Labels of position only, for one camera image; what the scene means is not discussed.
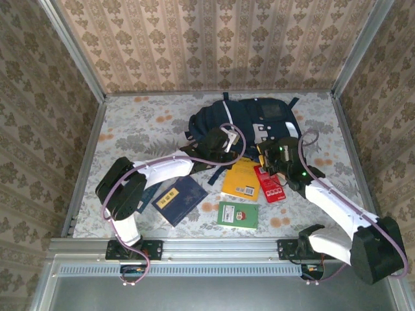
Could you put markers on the red packet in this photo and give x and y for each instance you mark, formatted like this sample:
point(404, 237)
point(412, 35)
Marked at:
point(270, 191)

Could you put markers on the navy blue student backpack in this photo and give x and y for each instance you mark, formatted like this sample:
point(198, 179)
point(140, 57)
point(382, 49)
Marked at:
point(249, 113)

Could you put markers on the green book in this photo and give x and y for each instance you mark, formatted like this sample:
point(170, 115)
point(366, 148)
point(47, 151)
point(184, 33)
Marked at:
point(238, 215)

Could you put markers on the navy book with yellow label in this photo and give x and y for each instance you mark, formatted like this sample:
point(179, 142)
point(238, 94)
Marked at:
point(181, 201)

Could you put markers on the blue book with barcode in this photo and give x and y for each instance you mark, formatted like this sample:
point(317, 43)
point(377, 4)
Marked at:
point(150, 196)

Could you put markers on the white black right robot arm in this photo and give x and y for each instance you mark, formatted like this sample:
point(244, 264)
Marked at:
point(330, 201)

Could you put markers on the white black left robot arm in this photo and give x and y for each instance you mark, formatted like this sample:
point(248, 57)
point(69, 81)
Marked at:
point(168, 168)

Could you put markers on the floral table cloth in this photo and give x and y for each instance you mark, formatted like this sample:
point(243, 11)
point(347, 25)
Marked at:
point(129, 129)

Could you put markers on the small connector board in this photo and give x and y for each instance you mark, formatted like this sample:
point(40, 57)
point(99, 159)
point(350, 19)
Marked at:
point(313, 272)
point(131, 273)

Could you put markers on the aluminium table side rail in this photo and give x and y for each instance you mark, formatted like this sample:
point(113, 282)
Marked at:
point(92, 142)
point(355, 162)

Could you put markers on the aluminium table end rail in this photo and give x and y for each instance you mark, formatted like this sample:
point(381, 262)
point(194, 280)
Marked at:
point(162, 94)

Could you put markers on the long aluminium base rail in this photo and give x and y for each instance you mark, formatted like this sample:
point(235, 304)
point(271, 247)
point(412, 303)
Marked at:
point(220, 247)

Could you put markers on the aluminium frame post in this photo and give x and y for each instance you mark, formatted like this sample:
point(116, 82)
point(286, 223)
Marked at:
point(76, 52)
point(360, 48)

